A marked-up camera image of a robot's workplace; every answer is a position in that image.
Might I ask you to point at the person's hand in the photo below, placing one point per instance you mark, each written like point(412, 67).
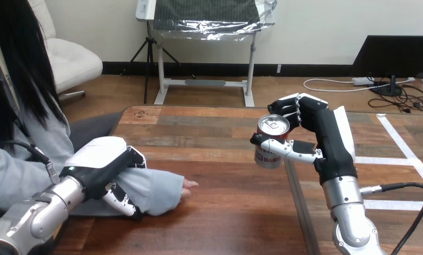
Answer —
point(189, 188)

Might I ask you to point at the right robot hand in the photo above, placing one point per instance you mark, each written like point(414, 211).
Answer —
point(329, 140)

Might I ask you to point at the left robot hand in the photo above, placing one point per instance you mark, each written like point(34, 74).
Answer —
point(95, 160)

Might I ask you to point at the red and white drink can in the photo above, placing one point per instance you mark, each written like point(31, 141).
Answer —
point(271, 130)

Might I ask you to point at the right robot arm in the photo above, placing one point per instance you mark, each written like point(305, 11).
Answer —
point(352, 221)

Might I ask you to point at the person's body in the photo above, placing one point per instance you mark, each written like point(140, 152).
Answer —
point(18, 116)

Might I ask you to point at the white power strip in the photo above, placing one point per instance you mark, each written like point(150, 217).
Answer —
point(363, 81)

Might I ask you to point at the white cushioned chair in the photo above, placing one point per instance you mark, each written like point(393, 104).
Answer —
point(68, 60)

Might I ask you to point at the dark screen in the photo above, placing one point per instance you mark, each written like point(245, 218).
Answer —
point(395, 56)

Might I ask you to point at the white desk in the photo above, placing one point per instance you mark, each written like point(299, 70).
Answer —
point(204, 75)

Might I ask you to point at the black tripod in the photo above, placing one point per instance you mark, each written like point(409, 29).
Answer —
point(149, 60)

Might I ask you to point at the foil sheet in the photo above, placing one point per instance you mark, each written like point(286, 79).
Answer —
point(211, 15)

